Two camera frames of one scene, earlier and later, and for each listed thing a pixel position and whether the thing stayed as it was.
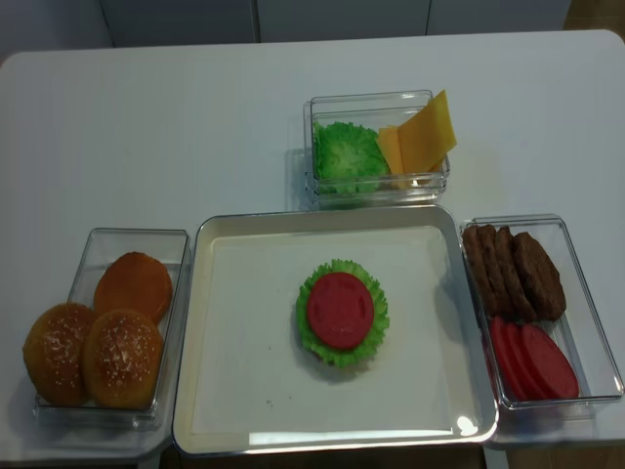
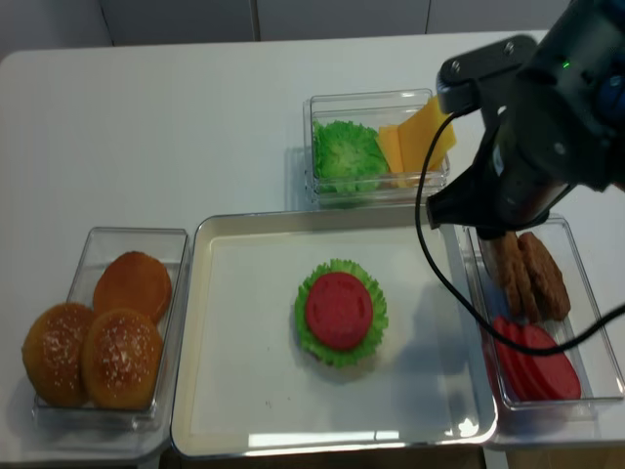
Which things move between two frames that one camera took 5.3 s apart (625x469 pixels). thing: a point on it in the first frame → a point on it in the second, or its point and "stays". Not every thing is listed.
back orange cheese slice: x=391 y=147 stays
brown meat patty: x=498 y=284 → x=510 y=272
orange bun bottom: x=134 y=280 stays
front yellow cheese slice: x=427 y=136 stays
